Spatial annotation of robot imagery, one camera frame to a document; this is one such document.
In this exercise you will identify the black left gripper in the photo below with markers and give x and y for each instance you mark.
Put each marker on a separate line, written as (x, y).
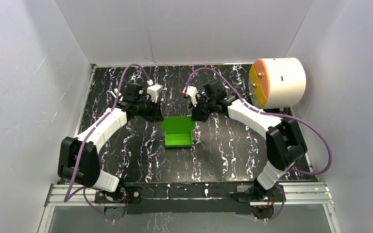
(156, 111)

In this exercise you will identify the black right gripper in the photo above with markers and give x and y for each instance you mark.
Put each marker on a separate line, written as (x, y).
(196, 115)

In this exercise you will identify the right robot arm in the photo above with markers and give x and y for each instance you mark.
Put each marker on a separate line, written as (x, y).
(285, 143)

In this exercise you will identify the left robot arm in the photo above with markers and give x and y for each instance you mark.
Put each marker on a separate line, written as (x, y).
(79, 156)

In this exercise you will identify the small white plastic clip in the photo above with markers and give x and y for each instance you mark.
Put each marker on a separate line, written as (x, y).
(116, 94)

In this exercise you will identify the white cylinder with coloured face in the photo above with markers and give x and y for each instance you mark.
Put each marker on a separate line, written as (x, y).
(276, 82)

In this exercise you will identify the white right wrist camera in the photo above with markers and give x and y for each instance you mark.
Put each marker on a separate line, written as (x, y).
(191, 93)

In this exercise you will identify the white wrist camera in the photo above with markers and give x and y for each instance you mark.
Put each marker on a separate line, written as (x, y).
(191, 93)
(154, 90)

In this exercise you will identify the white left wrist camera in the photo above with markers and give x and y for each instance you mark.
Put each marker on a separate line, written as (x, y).
(154, 90)

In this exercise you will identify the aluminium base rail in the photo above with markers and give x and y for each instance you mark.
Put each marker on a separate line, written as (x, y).
(295, 193)

